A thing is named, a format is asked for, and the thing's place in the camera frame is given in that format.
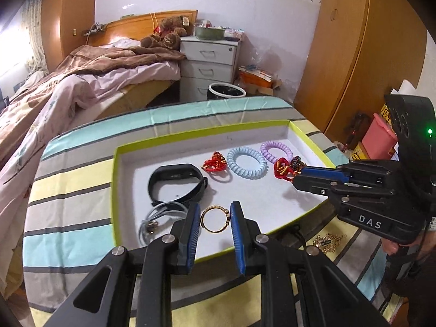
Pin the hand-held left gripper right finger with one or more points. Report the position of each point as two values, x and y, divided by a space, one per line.
236 242

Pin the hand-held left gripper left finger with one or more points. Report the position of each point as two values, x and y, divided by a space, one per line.
190 242

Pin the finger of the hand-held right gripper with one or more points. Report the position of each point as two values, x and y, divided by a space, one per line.
323 173
313 184

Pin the transparent grey wristband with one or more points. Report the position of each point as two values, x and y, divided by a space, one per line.
155 218

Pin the white tray with green rim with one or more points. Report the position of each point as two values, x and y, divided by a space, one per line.
238 190

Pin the black wristband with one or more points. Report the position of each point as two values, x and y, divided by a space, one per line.
160 173

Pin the person's right hand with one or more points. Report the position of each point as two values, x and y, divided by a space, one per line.
390 246

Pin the yellow printed box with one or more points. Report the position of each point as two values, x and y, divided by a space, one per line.
361 151

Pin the black and red tool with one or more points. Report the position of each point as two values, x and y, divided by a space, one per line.
356 129

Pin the pink plastic bin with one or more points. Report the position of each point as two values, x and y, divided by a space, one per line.
378 133

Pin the cardboard box of books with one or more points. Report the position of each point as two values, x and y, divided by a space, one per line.
259 80

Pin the large wooden wardrobe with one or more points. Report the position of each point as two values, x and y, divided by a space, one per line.
351 51

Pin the black and white trash can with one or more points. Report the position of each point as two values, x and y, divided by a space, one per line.
224 92

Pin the white nightstand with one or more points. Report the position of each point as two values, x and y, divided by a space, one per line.
207 64

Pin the green basin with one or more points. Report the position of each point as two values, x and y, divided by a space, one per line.
208 33

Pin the bed with brown blanket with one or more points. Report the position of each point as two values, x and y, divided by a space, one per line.
68 88

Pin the brown teddy bear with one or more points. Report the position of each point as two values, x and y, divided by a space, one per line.
167 39

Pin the wooden headboard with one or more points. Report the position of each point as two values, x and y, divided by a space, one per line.
136 24

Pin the power strip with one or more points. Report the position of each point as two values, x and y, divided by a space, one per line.
95 29

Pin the tall narrow wooden cabinet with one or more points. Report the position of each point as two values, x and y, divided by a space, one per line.
68 17

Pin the floral curtain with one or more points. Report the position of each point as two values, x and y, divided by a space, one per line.
35 37

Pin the window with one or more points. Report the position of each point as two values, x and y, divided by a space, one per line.
10 54

